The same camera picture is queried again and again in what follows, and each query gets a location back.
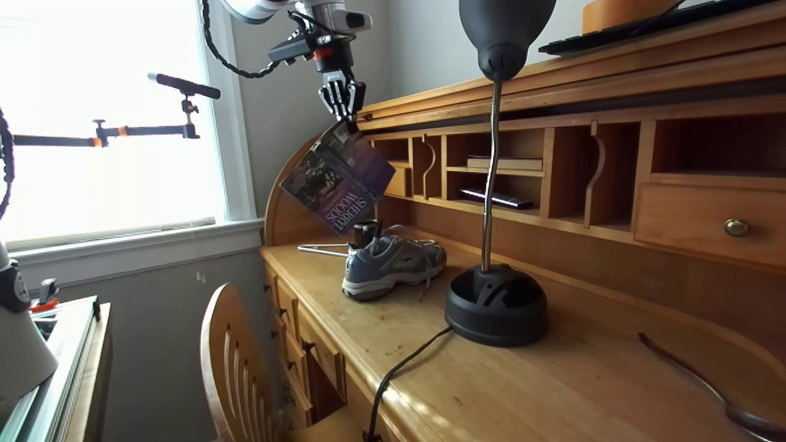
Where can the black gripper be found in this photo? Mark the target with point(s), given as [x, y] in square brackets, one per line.
[335, 64]

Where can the purple paperback book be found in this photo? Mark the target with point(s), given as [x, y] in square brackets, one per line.
[335, 185]

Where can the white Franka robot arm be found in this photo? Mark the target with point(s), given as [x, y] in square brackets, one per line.
[255, 6]

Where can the dark mug with white rim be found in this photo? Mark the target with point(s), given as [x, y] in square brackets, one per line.
[362, 236]

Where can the grey blue running shoe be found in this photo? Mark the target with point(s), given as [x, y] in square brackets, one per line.
[385, 265]

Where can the black remote control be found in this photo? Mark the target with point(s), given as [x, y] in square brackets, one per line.
[496, 197]

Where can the black flat device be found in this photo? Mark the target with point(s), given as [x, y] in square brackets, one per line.
[591, 39]

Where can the black gooseneck desk lamp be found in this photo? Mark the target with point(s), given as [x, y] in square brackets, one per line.
[496, 308]

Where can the white framed window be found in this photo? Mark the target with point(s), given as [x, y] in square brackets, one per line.
[83, 188]

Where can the wooden desk chair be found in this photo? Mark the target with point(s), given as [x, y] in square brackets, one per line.
[217, 351]

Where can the orange tape roll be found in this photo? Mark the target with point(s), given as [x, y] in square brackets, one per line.
[622, 16]

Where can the red black clamp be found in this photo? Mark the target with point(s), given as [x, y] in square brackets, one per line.
[46, 297]

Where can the wooden desk drawer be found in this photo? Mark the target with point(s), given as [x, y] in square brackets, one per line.
[690, 222]

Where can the wooden roll-top desk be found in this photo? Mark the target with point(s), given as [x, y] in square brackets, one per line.
[573, 383]

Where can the round metal drawer knob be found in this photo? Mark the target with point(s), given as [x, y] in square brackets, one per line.
[735, 226]

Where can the thin metal utensil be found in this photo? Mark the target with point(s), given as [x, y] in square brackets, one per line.
[757, 422]

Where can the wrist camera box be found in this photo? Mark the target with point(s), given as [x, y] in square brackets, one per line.
[290, 47]

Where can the black stereo camera bar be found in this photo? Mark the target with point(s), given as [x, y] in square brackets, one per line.
[186, 84]

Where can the black orange camera stand arm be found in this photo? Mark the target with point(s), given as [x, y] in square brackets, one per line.
[138, 131]

